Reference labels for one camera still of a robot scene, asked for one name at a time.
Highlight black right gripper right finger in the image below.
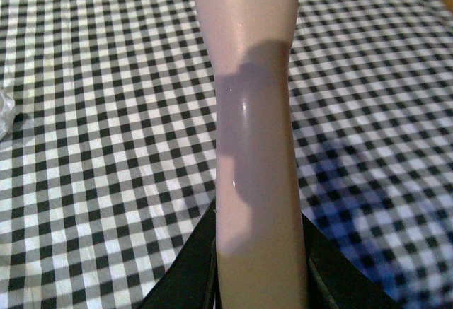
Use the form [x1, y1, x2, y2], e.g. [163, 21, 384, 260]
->
[302, 216, 400, 309]

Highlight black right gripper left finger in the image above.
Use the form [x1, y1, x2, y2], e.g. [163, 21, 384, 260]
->
[138, 202, 217, 308]

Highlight beige hand brush black bristles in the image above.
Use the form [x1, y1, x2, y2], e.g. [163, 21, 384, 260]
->
[195, 0, 309, 308]

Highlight crumpled clear plastic trash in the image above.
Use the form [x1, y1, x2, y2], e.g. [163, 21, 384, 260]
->
[0, 90, 16, 139]

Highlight black white checkered tablecloth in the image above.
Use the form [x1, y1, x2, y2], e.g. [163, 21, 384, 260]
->
[1, 0, 452, 308]

